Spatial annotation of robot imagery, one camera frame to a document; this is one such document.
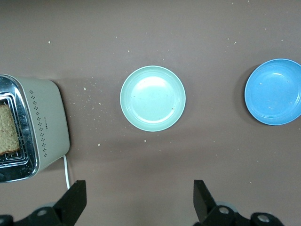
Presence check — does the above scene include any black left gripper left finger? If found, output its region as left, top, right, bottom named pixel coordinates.
left=0, top=180, right=87, bottom=226

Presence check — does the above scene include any mint green plate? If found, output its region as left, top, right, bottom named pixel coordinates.
left=119, top=65, right=186, bottom=132

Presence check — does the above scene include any square brown bread slice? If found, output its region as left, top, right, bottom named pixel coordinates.
left=0, top=104, right=21, bottom=155

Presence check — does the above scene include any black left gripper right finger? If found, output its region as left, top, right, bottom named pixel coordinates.
left=193, top=180, right=285, bottom=226

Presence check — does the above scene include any white toaster power cable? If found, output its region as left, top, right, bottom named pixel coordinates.
left=63, top=155, right=71, bottom=191

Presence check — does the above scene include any beige chrome toaster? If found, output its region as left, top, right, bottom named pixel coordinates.
left=0, top=74, right=71, bottom=183

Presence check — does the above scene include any blue plate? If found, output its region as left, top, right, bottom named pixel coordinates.
left=244, top=58, right=301, bottom=126

